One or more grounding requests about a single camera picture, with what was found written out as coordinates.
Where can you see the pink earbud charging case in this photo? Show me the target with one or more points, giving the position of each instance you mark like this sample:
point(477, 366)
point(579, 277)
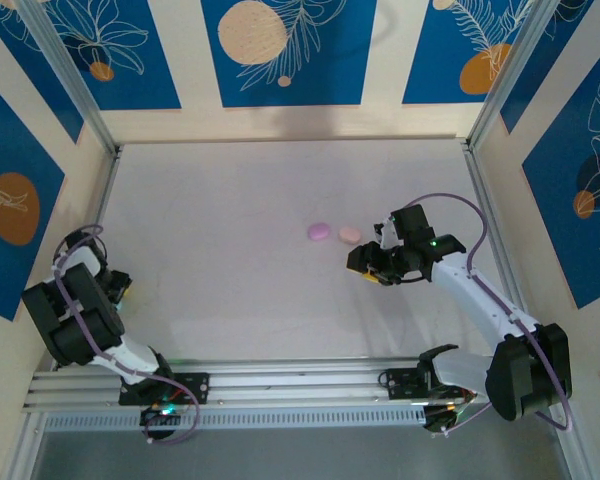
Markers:
point(350, 234)

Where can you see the purple earbud charging case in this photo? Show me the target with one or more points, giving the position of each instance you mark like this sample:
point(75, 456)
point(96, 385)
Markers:
point(318, 231)

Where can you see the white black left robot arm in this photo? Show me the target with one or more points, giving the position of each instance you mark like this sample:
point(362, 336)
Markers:
point(130, 357)

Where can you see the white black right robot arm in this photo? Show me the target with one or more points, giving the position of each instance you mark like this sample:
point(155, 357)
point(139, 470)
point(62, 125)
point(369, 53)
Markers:
point(470, 295)

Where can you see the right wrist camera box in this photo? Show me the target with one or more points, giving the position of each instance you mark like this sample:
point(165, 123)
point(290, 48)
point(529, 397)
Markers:
point(386, 235)

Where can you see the aluminium side rail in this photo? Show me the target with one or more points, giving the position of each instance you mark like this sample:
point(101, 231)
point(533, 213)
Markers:
point(106, 200)
point(500, 250)

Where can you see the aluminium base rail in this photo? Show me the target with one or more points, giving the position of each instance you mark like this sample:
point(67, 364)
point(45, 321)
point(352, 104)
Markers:
point(290, 385)

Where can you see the aluminium frame leg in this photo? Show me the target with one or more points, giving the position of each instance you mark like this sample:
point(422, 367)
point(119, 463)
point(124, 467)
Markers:
point(562, 450)
point(25, 445)

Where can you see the aluminium frame post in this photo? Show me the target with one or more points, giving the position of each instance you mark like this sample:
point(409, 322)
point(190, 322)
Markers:
point(510, 65)
point(70, 80)

